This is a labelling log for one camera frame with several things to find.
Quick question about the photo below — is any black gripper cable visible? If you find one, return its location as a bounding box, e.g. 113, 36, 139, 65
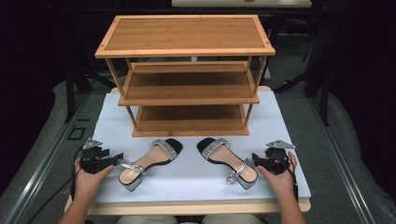
27, 145, 85, 224
268, 148, 300, 202

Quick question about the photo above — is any metal floor rail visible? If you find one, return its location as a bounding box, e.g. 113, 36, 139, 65
3, 92, 92, 224
306, 94, 376, 224

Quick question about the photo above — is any person's right hand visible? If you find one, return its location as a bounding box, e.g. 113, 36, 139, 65
257, 151, 299, 200

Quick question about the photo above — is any white foam mat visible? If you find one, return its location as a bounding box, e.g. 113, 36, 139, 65
92, 90, 312, 204

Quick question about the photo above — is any black square floor frame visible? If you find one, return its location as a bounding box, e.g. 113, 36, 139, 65
67, 125, 88, 141

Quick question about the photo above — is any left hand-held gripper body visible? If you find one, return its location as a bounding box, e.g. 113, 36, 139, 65
79, 138, 114, 175

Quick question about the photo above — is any black metal stand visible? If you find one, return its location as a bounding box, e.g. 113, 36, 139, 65
60, 18, 117, 124
273, 18, 335, 127

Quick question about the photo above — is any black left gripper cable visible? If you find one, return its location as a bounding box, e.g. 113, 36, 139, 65
27, 145, 85, 224

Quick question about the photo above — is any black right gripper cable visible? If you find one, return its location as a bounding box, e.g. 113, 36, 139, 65
268, 148, 300, 202

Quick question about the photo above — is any wooden three-tier shoe rack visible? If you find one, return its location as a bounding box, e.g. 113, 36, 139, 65
94, 14, 276, 138

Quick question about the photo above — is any person's left leg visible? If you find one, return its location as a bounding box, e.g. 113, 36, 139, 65
115, 215, 179, 224

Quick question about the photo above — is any person's left hand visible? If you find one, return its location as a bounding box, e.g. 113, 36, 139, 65
73, 157, 115, 200

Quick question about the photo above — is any person's leg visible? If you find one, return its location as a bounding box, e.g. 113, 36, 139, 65
201, 213, 263, 224
115, 215, 179, 224

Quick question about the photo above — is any silver strap block-heel sandal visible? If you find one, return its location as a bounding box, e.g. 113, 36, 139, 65
196, 136, 259, 190
118, 138, 184, 192

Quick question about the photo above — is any person's right leg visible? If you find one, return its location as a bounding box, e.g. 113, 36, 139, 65
201, 213, 263, 224

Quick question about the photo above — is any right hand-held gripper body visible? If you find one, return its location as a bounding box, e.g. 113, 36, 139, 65
257, 139, 296, 175

